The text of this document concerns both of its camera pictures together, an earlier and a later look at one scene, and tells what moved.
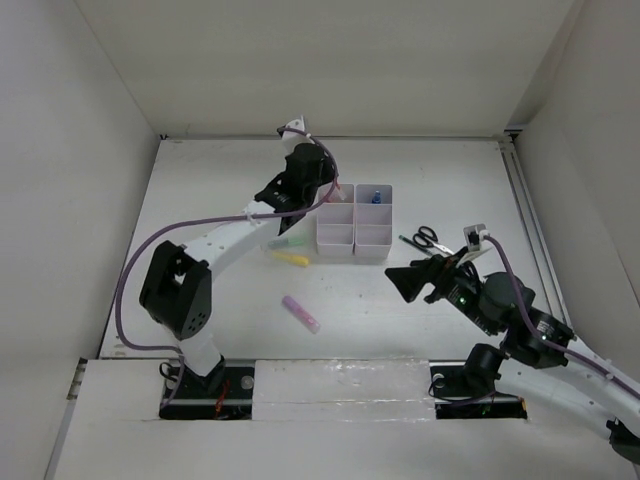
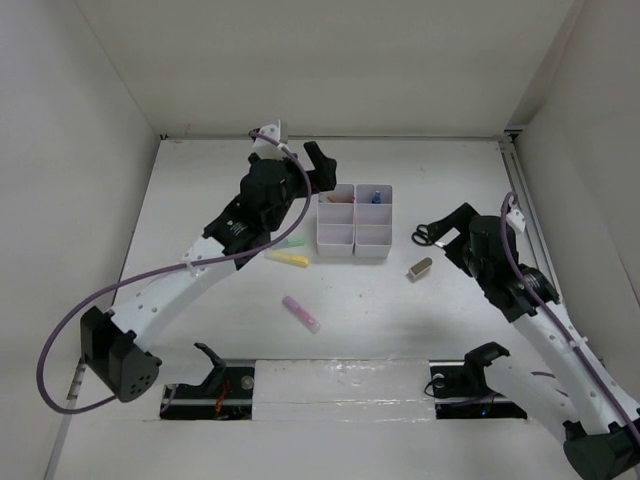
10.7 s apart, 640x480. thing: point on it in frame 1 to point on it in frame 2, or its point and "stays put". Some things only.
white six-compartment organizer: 357,220 stays put
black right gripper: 440,268 to 460,219
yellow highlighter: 291,258 stays put
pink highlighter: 311,324 stays put
